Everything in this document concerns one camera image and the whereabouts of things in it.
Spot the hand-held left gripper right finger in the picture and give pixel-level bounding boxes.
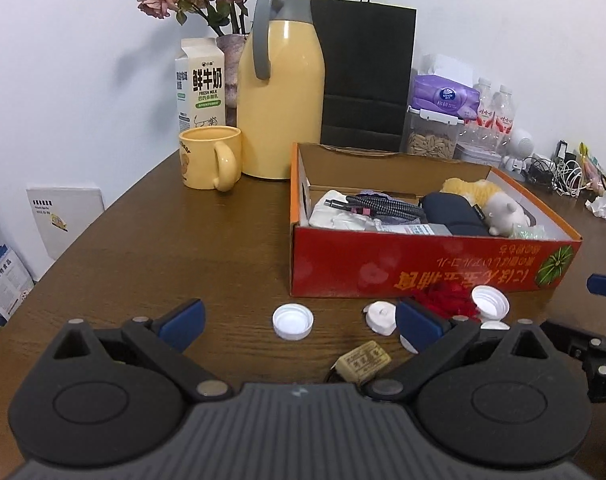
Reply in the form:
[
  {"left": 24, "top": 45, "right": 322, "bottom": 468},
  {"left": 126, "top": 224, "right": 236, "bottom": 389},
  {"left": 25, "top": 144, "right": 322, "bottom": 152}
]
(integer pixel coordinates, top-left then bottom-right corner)
[{"left": 365, "top": 297, "right": 554, "bottom": 403}]

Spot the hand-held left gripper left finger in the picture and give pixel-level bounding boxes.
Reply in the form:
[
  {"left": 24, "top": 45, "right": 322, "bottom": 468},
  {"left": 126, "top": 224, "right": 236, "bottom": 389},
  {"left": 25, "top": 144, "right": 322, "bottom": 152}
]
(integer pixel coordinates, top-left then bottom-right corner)
[{"left": 53, "top": 297, "right": 234, "bottom": 403}]

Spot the tan rectangular block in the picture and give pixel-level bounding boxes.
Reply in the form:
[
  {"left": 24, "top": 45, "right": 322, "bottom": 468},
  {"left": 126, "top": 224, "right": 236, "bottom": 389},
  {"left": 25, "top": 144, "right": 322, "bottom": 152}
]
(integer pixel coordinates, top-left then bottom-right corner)
[{"left": 333, "top": 340, "right": 392, "bottom": 386}]

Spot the orange cardboard box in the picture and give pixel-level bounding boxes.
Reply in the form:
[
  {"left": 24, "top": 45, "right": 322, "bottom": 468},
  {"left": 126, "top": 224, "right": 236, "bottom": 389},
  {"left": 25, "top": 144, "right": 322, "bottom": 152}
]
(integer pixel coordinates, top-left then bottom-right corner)
[{"left": 289, "top": 141, "right": 583, "bottom": 300}]

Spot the white tube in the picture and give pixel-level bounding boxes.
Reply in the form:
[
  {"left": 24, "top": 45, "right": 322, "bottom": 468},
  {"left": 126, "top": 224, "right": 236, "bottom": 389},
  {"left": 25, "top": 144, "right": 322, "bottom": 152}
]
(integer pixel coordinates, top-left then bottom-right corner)
[{"left": 373, "top": 221, "right": 454, "bottom": 237}]

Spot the navy blue pouch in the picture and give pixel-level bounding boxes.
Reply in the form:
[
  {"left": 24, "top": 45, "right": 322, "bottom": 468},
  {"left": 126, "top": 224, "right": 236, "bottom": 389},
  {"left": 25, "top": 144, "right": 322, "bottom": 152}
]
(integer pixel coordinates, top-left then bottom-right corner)
[{"left": 420, "top": 191, "right": 491, "bottom": 237}]

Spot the black braided cable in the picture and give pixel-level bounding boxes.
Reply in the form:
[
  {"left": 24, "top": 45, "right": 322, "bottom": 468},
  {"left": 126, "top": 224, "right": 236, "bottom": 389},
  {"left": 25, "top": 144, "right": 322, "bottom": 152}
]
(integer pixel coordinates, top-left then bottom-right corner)
[{"left": 328, "top": 195, "right": 429, "bottom": 223}]

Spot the yellow and white plush toy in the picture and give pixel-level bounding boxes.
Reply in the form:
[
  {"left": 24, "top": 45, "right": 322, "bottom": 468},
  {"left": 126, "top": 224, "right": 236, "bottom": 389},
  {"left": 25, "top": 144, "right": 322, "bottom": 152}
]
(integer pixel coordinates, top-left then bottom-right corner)
[{"left": 440, "top": 177, "right": 531, "bottom": 237}]

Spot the red fuzzy cloth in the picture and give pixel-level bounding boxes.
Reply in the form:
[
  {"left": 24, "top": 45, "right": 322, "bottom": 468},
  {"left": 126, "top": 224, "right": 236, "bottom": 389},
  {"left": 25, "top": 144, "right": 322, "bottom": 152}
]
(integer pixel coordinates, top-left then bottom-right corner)
[{"left": 410, "top": 281, "right": 481, "bottom": 322}]

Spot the crumpled white tissue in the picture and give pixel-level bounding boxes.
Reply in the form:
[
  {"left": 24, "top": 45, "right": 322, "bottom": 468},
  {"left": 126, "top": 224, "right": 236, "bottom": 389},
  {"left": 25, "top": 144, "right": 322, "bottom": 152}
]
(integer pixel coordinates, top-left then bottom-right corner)
[{"left": 586, "top": 189, "right": 606, "bottom": 226}]

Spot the white soft packet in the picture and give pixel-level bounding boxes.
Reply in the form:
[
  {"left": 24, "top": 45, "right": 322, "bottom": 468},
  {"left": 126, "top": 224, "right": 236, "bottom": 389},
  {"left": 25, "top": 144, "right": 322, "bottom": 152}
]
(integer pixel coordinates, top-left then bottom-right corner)
[{"left": 309, "top": 190, "right": 371, "bottom": 231}]

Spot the white booklet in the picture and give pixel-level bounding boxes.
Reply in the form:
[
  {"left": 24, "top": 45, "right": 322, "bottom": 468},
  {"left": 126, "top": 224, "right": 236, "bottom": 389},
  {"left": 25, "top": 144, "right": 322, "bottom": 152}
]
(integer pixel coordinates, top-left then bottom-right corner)
[{"left": 25, "top": 186, "right": 105, "bottom": 261}]

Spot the yellow mug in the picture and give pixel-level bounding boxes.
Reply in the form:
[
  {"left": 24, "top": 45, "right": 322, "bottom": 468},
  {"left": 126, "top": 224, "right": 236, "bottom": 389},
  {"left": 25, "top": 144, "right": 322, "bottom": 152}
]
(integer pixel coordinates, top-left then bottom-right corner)
[{"left": 178, "top": 126, "right": 243, "bottom": 193}]

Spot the white robot speaker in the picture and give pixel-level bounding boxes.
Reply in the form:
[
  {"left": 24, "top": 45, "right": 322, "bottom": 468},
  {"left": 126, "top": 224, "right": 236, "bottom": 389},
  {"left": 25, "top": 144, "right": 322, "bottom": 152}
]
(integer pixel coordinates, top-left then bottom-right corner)
[{"left": 500, "top": 128, "right": 535, "bottom": 181}]

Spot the printed tin box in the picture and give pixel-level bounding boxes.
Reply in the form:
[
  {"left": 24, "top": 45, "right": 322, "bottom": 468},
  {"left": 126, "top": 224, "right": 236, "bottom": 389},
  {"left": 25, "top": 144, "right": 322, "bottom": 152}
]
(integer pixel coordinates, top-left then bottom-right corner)
[{"left": 453, "top": 141, "right": 504, "bottom": 168}]

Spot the blue and white box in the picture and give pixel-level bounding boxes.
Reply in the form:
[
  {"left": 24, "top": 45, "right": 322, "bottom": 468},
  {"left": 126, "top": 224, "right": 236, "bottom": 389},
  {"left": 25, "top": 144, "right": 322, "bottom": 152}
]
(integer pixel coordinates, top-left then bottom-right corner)
[{"left": 0, "top": 242, "right": 35, "bottom": 328}]

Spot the clear seed container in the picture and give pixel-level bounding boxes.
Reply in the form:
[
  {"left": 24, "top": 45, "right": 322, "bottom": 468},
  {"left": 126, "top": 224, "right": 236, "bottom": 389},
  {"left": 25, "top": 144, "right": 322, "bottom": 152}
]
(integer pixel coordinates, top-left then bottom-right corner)
[{"left": 405, "top": 105, "right": 466, "bottom": 161}]

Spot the purple tissue pack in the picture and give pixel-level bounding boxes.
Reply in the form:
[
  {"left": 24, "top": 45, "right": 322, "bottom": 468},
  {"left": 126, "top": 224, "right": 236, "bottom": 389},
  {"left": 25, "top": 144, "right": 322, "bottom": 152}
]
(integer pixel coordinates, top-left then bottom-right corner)
[{"left": 412, "top": 53, "right": 481, "bottom": 122}]

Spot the white milk carton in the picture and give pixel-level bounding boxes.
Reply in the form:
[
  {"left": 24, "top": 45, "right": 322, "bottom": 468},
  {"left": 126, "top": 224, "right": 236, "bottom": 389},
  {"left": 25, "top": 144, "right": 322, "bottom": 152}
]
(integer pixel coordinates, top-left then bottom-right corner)
[{"left": 174, "top": 37, "right": 227, "bottom": 136}]

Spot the purple flower vase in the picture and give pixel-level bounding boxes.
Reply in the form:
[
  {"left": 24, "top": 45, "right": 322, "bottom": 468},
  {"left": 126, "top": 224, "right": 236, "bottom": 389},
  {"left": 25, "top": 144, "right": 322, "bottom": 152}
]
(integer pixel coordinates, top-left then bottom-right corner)
[{"left": 215, "top": 33, "right": 250, "bottom": 128}]

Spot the yellow thermos jug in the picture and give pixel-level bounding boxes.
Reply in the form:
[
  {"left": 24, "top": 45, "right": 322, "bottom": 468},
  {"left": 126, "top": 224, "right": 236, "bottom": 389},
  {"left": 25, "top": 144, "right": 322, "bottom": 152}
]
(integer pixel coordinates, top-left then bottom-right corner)
[{"left": 236, "top": 0, "right": 326, "bottom": 181}]

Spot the black paper bag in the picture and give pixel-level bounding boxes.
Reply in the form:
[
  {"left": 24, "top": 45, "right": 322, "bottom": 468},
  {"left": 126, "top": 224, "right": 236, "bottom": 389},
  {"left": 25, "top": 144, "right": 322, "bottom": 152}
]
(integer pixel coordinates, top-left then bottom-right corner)
[{"left": 310, "top": 0, "right": 418, "bottom": 153}]

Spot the white cable bundle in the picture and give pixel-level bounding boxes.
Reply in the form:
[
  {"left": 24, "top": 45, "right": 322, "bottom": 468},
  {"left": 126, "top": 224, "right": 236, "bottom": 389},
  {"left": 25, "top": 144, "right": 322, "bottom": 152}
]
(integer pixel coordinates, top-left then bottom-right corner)
[{"left": 553, "top": 160, "right": 586, "bottom": 196}]

